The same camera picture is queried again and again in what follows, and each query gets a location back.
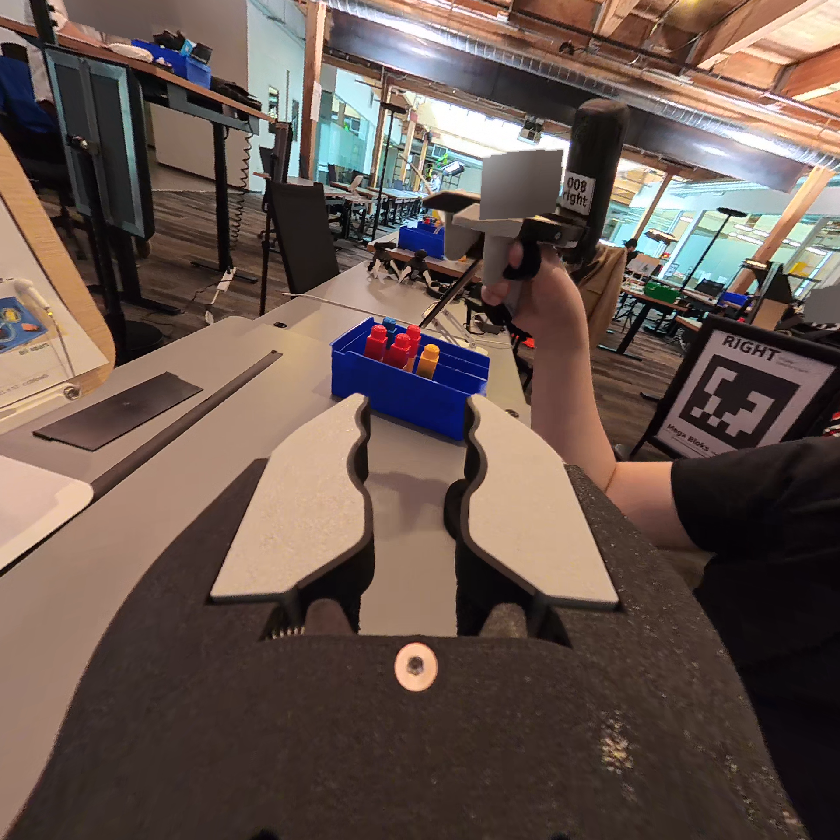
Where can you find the red white striped cloth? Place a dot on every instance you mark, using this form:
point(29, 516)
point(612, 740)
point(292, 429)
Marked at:
point(832, 423)

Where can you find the wooden display board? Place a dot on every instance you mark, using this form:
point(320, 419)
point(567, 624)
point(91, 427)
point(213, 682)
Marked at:
point(59, 262)

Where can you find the person's right forearm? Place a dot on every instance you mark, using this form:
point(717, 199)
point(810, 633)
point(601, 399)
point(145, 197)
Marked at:
point(577, 426)

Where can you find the printed instruction sheet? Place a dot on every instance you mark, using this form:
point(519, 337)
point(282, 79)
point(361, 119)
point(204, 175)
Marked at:
point(33, 315)

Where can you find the black chair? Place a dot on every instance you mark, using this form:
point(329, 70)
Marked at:
point(305, 236)

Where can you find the black white pattern sign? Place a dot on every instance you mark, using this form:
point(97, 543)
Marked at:
point(741, 394)

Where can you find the person's black shirt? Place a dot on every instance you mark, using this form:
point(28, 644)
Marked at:
point(774, 558)

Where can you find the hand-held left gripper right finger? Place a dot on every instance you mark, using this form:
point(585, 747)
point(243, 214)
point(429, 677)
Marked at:
point(544, 525)

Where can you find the slanted display board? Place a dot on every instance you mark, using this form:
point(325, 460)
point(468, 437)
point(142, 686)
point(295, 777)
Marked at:
point(453, 292)

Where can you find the person's right hand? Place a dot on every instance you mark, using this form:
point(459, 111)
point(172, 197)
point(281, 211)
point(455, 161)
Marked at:
point(551, 302)

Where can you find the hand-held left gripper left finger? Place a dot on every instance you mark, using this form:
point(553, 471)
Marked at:
point(289, 525)

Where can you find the wooden standing desk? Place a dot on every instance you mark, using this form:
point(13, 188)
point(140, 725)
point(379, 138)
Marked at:
point(210, 118)

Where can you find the black floor lamp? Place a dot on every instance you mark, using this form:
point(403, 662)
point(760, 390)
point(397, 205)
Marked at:
point(712, 249)

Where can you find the black oval pad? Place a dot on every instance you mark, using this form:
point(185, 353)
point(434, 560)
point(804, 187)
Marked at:
point(456, 508)

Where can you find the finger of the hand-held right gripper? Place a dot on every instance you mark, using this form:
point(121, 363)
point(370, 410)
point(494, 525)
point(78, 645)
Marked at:
point(463, 239)
point(456, 200)

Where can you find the brown coat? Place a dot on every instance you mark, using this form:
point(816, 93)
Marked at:
point(604, 289)

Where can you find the blue plastic bin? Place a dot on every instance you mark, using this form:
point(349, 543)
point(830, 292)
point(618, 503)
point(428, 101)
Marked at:
point(180, 65)
point(732, 300)
point(420, 239)
point(407, 400)

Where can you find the blue jacket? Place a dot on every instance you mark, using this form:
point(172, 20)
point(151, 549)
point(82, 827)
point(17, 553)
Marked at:
point(23, 98)

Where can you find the green plastic bin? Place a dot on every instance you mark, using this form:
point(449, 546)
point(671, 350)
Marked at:
point(661, 291)

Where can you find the black rectangular pad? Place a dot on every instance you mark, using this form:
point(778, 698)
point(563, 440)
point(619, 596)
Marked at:
point(118, 410)

